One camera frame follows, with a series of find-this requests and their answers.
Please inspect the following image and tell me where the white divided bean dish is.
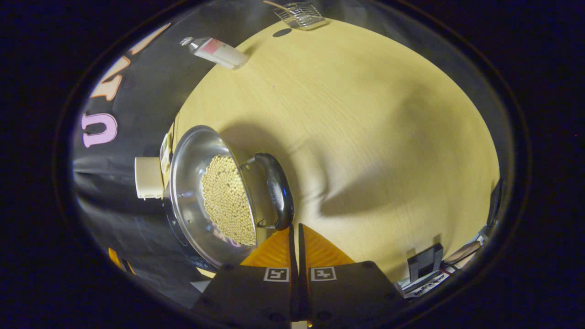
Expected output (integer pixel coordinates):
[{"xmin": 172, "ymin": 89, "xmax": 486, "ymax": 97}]
[{"xmin": 160, "ymin": 133, "xmax": 172, "ymax": 175}]

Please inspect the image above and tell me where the brown flat board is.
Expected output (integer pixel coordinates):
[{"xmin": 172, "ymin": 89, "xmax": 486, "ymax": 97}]
[{"xmin": 442, "ymin": 240, "xmax": 483, "ymax": 265}]

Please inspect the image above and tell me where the steel pot with black handles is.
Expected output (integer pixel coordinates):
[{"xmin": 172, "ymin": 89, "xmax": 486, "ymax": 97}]
[{"xmin": 169, "ymin": 125, "xmax": 295, "ymax": 270}]

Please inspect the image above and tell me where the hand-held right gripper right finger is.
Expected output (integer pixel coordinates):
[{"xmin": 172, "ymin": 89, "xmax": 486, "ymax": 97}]
[{"xmin": 298, "ymin": 223, "xmax": 407, "ymax": 329}]

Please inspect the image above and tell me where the white toaster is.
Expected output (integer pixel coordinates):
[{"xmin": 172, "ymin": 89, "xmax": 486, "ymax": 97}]
[{"xmin": 135, "ymin": 157, "xmax": 165, "ymax": 200}]

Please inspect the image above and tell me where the pile of yellow soybeans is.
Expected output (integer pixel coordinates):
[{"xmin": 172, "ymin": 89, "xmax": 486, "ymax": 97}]
[{"xmin": 201, "ymin": 154, "xmax": 256, "ymax": 246}]

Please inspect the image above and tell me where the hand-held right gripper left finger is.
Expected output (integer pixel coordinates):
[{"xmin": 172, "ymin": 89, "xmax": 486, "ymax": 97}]
[{"xmin": 192, "ymin": 225, "xmax": 300, "ymax": 329}]

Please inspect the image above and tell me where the white printed paper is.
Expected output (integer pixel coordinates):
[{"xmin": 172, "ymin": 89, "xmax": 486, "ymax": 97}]
[{"xmin": 398, "ymin": 270, "xmax": 453, "ymax": 300}]

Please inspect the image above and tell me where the black box stand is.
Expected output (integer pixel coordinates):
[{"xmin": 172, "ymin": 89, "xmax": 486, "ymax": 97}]
[{"xmin": 407, "ymin": 243, "xmax": 444, "ymax": 282}]

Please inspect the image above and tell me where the white bottle with red label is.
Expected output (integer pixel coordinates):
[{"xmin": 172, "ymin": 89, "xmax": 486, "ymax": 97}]
[{"xmin": 180, "ymin": 37, "xmax": 250, "ymax": 70}]

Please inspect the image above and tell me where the wire mesh basket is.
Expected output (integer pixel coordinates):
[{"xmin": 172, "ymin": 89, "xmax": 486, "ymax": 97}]
[{"xmin": 264, "ymin": 0, "xmax": 328, "ymax": 31}]

